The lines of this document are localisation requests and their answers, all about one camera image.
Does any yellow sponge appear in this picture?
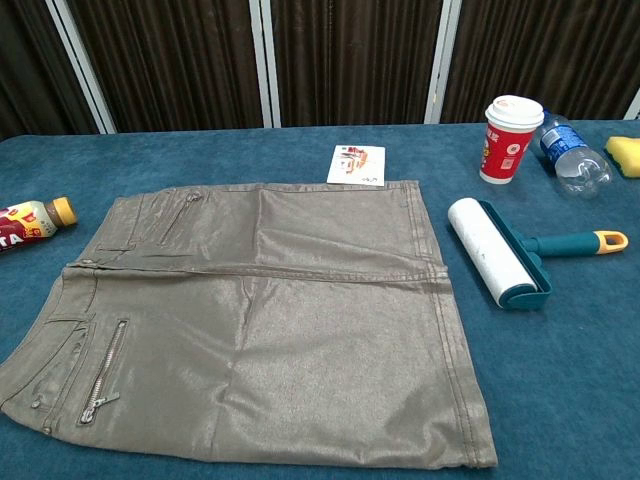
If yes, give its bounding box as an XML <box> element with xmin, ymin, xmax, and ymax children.
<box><xmin>603</xmin><ymin>134</ymin><xmax>640</xmax><ymax>179</ymax></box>

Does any clear water bottle, blue label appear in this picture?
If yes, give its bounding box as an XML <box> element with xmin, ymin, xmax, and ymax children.
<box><xmin>535</xmin><ymin>109</ymin><xmax>614</xmax><ymax>200</ymax></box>

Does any teal lint roller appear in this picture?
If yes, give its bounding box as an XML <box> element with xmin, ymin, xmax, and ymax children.
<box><xmin>447</xmin><ymin>197</ymin><xmax>630</xmax><ymax>312</ymax></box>

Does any white printed card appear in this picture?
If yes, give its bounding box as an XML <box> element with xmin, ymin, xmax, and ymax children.
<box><xmin>326</xmin><ymin>144</ymin><xmax>388</xmax><ymax>187</ymax></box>

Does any Costa coffee bottle, tan cap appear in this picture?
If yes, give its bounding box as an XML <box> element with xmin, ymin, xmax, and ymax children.
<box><xmin>0</xmin><ymin>196</ymin><xmax>79</xmax><ymax>254</ymax></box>

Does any shiny brown skirt with zippers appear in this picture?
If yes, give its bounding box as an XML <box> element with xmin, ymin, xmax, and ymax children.
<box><xmin>0</xmin><ymin>179</ymin><xmax>500</xmax><ymax>472</ymax></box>

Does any dark brown folding screen panel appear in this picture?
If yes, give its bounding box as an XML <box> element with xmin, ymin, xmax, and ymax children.
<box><xmin>269</xmin><ymin>0</ymin><xmax>444</xmax><ymax>129</ymax></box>
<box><xmin>67</xmin><ymin>0</ymin><xmax>265</xmax><ymax>134</ymax></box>
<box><xmin>439</xmin><ymin>0</ymin><xmax>640</xmax><ymax>124</ymax></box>
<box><xmin>0</xmin><ymin>0</ymin><xmax>99</xmax><ymax>141</ymax></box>

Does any blue velvet table cover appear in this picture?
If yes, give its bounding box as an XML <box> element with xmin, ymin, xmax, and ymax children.
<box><xmin>0</xmin><ymin>118</ymin><xmax>640</xmax><ymax>480</ymax></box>

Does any red paper cup, white lid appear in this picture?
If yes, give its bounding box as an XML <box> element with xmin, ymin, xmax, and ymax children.
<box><xmin>478</xmin><ymin>94</ymin><xmax>545</xmax><ymax>185</ymax></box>

